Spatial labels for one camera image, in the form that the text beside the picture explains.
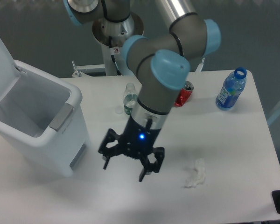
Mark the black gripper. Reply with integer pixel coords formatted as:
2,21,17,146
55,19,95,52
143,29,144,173
98,115,166,182

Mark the white push-button trash can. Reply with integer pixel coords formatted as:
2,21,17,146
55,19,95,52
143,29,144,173
0,39,89,177

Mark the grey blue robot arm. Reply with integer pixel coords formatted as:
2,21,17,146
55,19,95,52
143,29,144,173
64,0,221,180

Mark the crushed red soda can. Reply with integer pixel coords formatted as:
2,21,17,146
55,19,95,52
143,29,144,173
174,80,194,107

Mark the clear white bottle cap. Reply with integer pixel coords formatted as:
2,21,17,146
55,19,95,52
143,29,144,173
115,105,123,114

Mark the clear green-label bottle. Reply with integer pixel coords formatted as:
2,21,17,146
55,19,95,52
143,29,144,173
123,83,138,115

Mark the crumpled white tissue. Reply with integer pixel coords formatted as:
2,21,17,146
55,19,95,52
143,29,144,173
183,158,206,189

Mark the blue drink bottle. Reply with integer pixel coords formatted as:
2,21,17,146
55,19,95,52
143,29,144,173
216,67,247,111

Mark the black cable on pedestal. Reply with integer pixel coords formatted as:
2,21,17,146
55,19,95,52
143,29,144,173
108,36,121,76

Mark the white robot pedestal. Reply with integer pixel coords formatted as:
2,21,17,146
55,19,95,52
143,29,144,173
92,12,144,67

